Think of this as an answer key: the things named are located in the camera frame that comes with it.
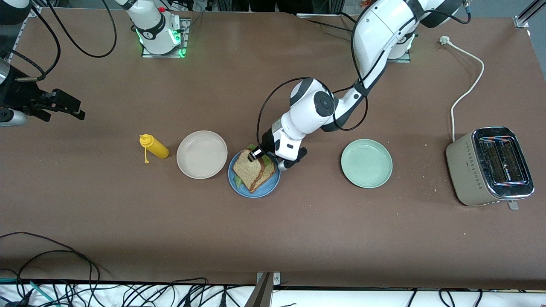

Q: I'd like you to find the silver metal bracket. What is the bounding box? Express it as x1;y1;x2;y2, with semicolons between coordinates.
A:
256;272;281;287

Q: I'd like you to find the teal cable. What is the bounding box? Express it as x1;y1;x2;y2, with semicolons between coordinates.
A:
0;278;58;307

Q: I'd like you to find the white toaster power cord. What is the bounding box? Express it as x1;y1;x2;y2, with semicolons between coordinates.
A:
439;36;485;142

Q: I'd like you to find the black floor cable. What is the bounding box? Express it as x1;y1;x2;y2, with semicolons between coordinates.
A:
16;250;93;307
0;232;101;307

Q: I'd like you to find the green round plate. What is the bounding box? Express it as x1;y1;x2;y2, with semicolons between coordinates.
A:
340;139;393;189

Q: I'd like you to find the yellow mustard squeeze bottle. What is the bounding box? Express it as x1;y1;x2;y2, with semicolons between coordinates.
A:
139;134;169;164

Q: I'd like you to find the grey metal bar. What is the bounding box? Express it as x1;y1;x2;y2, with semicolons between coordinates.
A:
244;273;273;307

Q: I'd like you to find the brown bread slice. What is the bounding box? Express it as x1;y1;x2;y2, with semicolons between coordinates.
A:
232;149;266;192
250;159;277;194

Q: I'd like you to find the aluminium frame profile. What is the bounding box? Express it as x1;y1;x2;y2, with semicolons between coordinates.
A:
513;0;546;29
12;0;41;56

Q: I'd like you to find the blue round plate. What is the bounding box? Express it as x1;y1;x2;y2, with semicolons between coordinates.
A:
228;149;281;198

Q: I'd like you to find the green lettuce leaf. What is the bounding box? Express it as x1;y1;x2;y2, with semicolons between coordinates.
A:
234;144;274;188

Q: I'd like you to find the beige round plate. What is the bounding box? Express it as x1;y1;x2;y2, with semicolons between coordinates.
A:
176;130;228;180

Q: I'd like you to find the beige metal toaster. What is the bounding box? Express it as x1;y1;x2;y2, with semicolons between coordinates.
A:
445;126;535;211

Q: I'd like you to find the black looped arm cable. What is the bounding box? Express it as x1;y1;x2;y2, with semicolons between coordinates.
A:
45;0;118;58

